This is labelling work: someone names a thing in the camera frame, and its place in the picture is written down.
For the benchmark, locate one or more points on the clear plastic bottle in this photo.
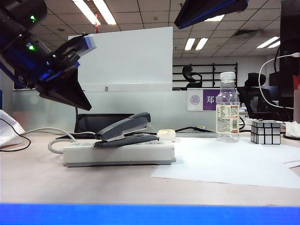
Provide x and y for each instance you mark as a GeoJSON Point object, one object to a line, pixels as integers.
{"type": "Point", "coordinates": [227, 122]}

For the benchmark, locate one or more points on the white paper sheet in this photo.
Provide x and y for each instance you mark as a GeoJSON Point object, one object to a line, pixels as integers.
{"type": "Point", "coordinates": [222, 164]}

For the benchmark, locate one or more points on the black shallow dish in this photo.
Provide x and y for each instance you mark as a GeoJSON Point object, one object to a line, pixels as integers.
{"type": "Point", "coordinates": [291, 138]}

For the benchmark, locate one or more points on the red hanging ornament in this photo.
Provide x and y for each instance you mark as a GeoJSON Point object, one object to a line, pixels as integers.
{"type": "Point", "coordinates": [97, 27]}

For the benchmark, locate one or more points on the frosted glass desk partition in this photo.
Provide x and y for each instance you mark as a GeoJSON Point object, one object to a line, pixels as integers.
{"type": "Point", "coordinates": [140, 103]}

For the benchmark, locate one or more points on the grey stapler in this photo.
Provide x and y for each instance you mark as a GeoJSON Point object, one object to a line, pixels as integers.
{"type": "Point", "coordinates": [126, 124]}

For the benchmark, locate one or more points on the crumpled white tissue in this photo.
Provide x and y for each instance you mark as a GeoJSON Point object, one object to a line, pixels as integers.
{"type": "Point", "coordinates": [293, 130]}

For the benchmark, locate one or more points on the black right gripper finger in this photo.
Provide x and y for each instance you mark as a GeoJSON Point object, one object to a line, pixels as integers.
{"type": "Point", "coordinates": [211, 7]}
{"type": "Point", "coordinates": [211, 16]}

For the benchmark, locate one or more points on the white plastic bag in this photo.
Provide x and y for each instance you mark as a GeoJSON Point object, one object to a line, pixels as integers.
{"type": "Point", "coordinates": [9, 133]}

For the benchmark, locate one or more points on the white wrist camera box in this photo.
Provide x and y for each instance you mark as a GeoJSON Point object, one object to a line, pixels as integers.
{"type": "Point", "coordinates": [86, 44]}

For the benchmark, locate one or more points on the red packet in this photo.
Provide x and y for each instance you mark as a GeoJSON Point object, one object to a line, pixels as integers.
{"type": "Point", "coordinates": [297, 82]}

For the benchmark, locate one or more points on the black monitor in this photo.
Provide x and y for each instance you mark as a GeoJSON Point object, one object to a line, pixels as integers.
{"type": "Point", "coordinates": [289, 35]}

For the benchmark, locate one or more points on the silver metal clip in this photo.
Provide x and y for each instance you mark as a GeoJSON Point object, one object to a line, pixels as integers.
{"type": "Point", "coordinates": [107, 88]}

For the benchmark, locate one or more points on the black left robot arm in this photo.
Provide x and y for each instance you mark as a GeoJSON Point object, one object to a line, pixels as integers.
{"type": "Point", "coordinates": [14, 21]}

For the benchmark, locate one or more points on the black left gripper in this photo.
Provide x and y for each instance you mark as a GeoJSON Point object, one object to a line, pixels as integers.
{"type": "Point", "coordinates": [56, 68]}

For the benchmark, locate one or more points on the white power strip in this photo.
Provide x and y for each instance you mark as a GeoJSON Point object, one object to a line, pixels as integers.
{"type": "Point", "coordinates": [117, 153]}

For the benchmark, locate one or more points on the silver mirror cube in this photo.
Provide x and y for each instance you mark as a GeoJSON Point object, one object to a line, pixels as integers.
{"type": "Point", "coordinates": [264, 134]}

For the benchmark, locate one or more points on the blue edge strip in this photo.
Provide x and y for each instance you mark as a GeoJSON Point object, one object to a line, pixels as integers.
{"type": "Point", "coordinates": [150, 214]}

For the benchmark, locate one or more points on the translucent white bottle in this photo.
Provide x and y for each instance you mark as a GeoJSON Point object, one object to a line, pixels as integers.
{"type": "Point", "coordinates": [297, 105]}

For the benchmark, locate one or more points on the white flat panel board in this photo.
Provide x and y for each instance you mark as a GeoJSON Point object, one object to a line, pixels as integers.
{"type": "Point", "coordinates": [129, 58]}

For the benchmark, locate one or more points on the black office chair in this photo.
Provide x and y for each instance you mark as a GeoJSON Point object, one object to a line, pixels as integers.
{"type": "Point", "coordinates": [255, 80]}
{"type": "Point", "coordinates": [188, 72]}

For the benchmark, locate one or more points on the black shelf rack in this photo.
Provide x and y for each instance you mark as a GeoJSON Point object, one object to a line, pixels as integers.
{"type": "Point", "coordinates": [213, 75]}

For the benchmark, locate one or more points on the purple white name sign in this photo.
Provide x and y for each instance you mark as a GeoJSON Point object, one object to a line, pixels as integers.
{"type": "Point", "coordinates": [206, 106]}

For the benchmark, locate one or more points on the fluorescent ceiling light panel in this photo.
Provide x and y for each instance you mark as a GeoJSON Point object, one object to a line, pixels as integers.
{"type": "Point", "coordinates": [215, 18]}
{"type": "Point", "coordinates": [269, 42]}
{"type": "Point", "coordinates": [103, 10]}
{"type": "Point", "coordinates": [195, 44]}

